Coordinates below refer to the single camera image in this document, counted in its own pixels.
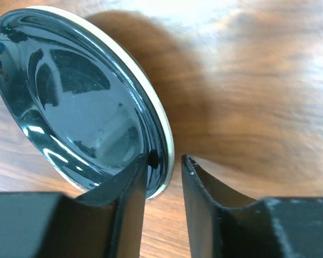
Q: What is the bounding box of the black glossy plate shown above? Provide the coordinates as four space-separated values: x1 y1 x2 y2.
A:
0 5 175 200

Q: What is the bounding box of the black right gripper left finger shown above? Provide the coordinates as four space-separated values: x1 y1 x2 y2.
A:
0 154 148 257

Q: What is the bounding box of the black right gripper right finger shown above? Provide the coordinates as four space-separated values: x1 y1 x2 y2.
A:
181 155 323 257

